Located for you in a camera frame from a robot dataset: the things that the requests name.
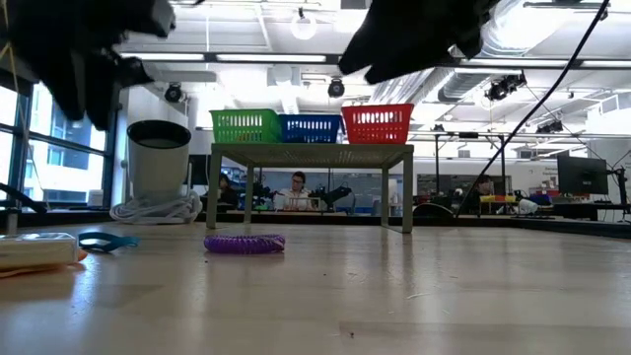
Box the red plastic basket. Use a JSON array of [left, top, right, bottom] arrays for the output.
[[340, 103, 417, 146]]

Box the person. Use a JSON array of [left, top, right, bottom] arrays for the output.
[[273, 171, 317, 212], [470, 175, 498, 204], [216, 172, 242, 208]]

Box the silver ventilation duct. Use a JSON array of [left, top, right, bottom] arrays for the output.
[[369, 0, 543, 105]]

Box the white coiled cord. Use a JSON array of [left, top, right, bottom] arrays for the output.
[[108, 188, 204, 226]]

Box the white cylinder device dark top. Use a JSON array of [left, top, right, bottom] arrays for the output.
[[126, 119, 193, 204]]

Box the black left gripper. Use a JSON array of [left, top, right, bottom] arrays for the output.
[[7, 0, 176, 132]]

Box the blue rubber band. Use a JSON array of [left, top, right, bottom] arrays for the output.
[[77, 231, 141, 253]]

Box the blue plastic basket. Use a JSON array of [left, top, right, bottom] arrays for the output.
[[279, 113, 345, 145]]

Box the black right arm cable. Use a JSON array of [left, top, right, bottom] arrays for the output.
[[413, 0, 607, 221]]

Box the purple coil wrist keychain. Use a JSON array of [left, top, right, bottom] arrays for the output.
[[203, 234, 287, 255]]

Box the background black rig frame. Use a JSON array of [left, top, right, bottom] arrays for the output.
[[433, 130, 509, 198]]

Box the green plastic basket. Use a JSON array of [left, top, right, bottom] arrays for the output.
[[209, 107, 284, 145]]

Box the window with dark frame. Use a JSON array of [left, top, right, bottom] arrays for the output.
[[0, 73, 123, 208]]

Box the black computer monitor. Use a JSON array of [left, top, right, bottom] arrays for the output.
[[556, 155, 610, 196]]

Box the round white ceiling lamp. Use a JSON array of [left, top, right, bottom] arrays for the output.
[[289, 7, 318, 41]]

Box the black aluminium table frame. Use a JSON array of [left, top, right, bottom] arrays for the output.
[[0, 206, 631, 242]]

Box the orange rubber band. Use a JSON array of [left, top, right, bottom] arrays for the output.
[[0, 248, 89, 278]]

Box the long ceiling light bar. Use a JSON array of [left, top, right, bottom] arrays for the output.
[[117, 48, 631, 70]]

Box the grey-green perforated riser shelf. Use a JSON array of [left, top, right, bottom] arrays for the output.
[[206, 142, 417, 235]]

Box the black ceiling camera cluster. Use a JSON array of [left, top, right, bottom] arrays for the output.
[[484, 72, 527, 103], [535, 119, 565, 135]]

